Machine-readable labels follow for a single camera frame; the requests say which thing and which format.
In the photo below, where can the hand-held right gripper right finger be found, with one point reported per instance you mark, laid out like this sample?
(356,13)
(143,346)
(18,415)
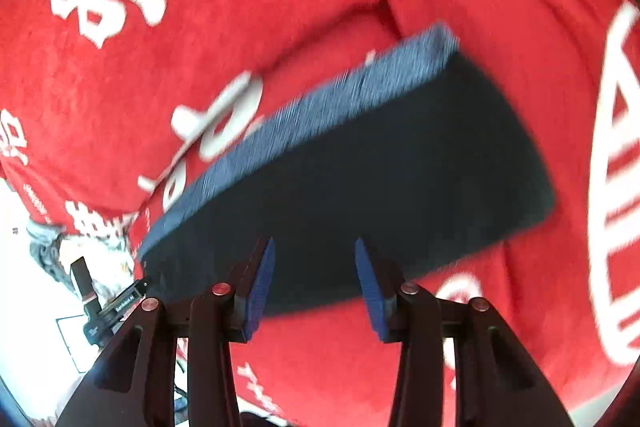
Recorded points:
(371,294)

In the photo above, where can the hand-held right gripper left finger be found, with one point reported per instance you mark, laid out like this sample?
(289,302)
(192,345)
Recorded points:
(260,289)

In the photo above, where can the black pants with blue waistband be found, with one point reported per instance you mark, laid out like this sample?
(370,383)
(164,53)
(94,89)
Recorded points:
(400,177)

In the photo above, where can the pale patterned cloth pile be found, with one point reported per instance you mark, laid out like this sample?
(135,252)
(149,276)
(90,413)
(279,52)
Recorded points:
(47,249)

